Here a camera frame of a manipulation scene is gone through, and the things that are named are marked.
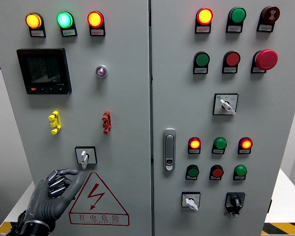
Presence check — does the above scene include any plain white-handle turn switch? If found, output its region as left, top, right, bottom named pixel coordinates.
left=74, top=146, right=98, bottom=170

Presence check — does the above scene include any black yellow striped tape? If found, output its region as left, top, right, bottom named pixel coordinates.
left=261, top=222, right=295, bottom=236
left=0, top=222, right=18, bottom=236

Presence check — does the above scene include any red warning triangle sticker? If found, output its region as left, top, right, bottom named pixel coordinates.
left=68, top=172, right=130, bottom=227

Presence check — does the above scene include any grey door with display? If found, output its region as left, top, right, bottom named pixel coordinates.
left=0, top=0, right=152, bottom=236

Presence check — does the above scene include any black display meter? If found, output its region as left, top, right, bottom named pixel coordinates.
left=16, top=48, right=72, bottom=95

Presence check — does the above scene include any silver door lock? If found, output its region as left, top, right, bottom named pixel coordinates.
left=162, top=128, right=177, bottom=172

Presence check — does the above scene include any clear round white lamp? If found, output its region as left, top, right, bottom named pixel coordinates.
left=95, top=64, right=108, bottom=79

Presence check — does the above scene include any small green push button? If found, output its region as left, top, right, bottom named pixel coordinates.
left=186, top=164, right=200, bottom=178

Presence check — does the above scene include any small red-rimmed lamp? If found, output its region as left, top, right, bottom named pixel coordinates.
left=238, top=137, right=253, bottom=150
left=188, top=137, right=202, bottom=149

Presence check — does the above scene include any grey door with lock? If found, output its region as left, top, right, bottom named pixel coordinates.
left=151, top=0, right=295, bottom=236

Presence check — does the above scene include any small red push button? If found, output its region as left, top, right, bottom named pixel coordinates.
left=210, top=165, right=224, bottom=178

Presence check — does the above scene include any large yellow lamp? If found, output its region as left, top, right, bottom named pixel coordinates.
left=25, top=12, right=43, bottom=30

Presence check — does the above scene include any large bright green lamp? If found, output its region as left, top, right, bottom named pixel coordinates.
left=56, top=11, right=74, bottom=29

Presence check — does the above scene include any small green lamp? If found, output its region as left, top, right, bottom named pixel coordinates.
left=213, top=137, right=228, bottom=150
left=234, top=165, right=248, bottom=177

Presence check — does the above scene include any large red-rimmed lamp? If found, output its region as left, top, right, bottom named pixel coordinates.
left=87, top=10, right=105, bottom=29
left=196, top=7, right=214, bottom=26

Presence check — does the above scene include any large green push button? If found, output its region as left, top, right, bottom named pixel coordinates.
left=193, top=51, right=211, bottom=67

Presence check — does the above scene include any large red push button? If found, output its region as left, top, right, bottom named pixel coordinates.
left=222, top=51, right=241, bottom=67

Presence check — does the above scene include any large red stop button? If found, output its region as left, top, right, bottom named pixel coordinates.
left=254, top=49, right=279, bottom=71

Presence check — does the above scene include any large dark green lamp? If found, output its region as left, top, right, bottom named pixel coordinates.
left=227, top=6, right=247, bottom=25

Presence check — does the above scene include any dark red buzzer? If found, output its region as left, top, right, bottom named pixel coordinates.
left=260, top=6, right=281, bottom=25

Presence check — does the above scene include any small yellow handle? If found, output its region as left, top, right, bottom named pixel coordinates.
left=48, top=111, right=62, bottom=135

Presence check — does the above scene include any small red handle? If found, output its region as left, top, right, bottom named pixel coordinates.
left=102, top=111, right=112, bottom=135

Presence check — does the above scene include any small labelled white-handle turn switch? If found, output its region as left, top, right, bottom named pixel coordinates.
left=181, top=191, right=201, bottom=211

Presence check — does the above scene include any black-handle turn switch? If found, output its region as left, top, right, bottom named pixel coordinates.
left=224, top=192, right=246, bottom=218

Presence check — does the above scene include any large white-handle turn switch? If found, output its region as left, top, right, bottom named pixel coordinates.
left=212, top=93, right=239, bottom=116

